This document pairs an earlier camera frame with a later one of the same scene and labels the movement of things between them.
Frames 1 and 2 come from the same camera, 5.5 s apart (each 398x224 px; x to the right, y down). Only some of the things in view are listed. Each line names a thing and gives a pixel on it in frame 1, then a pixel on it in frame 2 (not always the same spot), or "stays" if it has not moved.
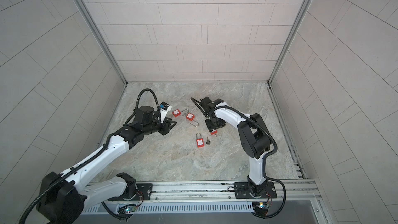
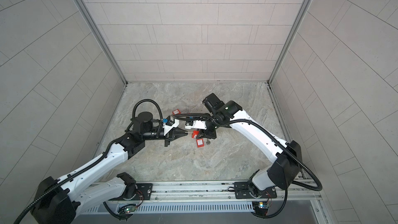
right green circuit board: [260, 208] stays
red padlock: [200, 140] stays
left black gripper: [166, 126] to [173, 136]
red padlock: [176, 112] stays
